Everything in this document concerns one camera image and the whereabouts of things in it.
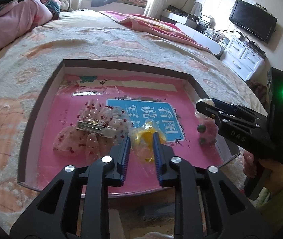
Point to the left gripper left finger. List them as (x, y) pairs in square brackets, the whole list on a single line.
[(120, 154)]

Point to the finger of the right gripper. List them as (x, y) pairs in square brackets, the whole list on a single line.
[(221, 116), (239, 111)]

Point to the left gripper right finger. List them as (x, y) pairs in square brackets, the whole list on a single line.
[(166, 176)]

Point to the gold white accessory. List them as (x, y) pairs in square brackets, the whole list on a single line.
[(205, 109)]

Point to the pink plush strawberry hair accessory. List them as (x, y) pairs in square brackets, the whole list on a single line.
[(207, 132)]

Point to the pink sheer bow hair clip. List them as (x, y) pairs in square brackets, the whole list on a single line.
[(98, 128)]

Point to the green sleeved right forearm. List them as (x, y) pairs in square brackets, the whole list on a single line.
[(271, 208)]

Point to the person's right hand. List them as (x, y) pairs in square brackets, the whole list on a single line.
[(249, 166)]

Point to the white drawer cabinet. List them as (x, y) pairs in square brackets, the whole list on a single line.
[(242, 60)]

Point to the white bed footboard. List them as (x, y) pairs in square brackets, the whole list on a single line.
[(200, 38)]

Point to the brown shallow cardboard box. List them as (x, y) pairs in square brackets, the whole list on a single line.
[(31, 143)]

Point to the black flat screen television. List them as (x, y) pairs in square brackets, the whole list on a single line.
[(253, 19)]

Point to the white desk with clutter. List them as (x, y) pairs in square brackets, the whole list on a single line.
[(194, 19)]

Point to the pink red folded blanket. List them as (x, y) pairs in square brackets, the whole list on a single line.
[(154, 27)]

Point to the beige orange patterned bedspread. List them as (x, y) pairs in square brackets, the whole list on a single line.
[(28, 62)]

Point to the pink crumpled quilt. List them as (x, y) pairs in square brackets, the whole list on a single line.
[(23, 17)]

